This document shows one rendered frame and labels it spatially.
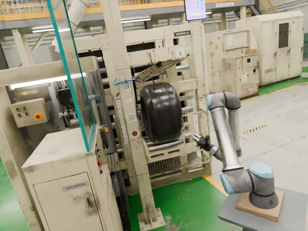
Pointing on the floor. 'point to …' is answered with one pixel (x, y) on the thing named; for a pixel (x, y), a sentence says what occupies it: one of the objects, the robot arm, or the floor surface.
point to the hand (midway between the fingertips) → (192, 134)
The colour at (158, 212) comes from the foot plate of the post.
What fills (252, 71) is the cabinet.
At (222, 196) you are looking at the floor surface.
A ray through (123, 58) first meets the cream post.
